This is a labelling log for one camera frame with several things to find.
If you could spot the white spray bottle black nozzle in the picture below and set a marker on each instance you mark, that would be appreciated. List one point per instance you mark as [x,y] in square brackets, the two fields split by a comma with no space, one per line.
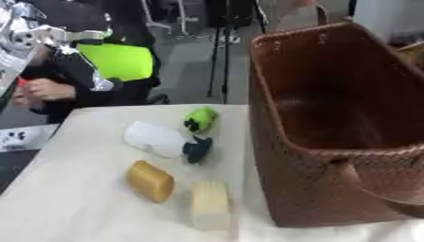
[157,140]

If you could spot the black tripod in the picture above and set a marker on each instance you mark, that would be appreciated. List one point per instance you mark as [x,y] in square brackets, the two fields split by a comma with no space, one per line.
[223,47]

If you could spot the yellow rounded block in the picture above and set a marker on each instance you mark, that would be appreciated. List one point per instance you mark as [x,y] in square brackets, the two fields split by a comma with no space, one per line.
[150,181]

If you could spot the white sheet with black marks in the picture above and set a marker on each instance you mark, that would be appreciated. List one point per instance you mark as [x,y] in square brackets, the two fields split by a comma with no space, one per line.
[25,137]

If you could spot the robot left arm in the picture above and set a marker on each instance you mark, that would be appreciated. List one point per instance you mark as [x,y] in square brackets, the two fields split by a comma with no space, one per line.
[22,41]

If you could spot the brown woven bag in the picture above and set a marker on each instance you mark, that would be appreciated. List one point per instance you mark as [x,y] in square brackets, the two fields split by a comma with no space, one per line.
[337,176]

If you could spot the pale wooden rectangular block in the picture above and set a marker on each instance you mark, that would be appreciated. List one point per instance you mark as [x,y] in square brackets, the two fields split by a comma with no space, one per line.
[210,204]

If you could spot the green toy with black marks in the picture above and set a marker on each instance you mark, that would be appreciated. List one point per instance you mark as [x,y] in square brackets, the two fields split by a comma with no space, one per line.
[201,118]

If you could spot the person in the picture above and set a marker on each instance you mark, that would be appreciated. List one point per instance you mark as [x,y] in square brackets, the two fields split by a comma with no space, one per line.
[110,60]

